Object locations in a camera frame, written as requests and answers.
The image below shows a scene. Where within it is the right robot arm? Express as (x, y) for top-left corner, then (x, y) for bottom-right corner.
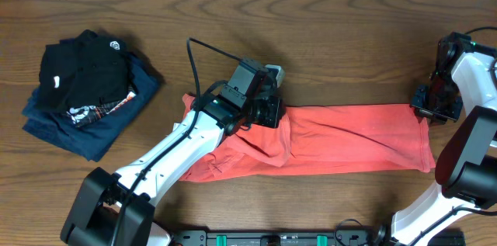
(374, 32), (496, 245)

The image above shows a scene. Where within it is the navy blue folded garment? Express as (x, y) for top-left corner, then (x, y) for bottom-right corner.
(22, 54), (159, 161)

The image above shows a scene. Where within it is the red orange t-shirt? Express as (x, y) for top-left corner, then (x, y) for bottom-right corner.
(181, 104), (436, 182)

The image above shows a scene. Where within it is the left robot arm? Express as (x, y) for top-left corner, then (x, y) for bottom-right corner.
(60, 93), (283, 246)

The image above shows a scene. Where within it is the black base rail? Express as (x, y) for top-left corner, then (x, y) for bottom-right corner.
(170, 220), (467, 246)

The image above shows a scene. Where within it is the black patterned folded garment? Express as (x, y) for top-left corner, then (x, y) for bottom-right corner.
(65, 91), (136, 127)

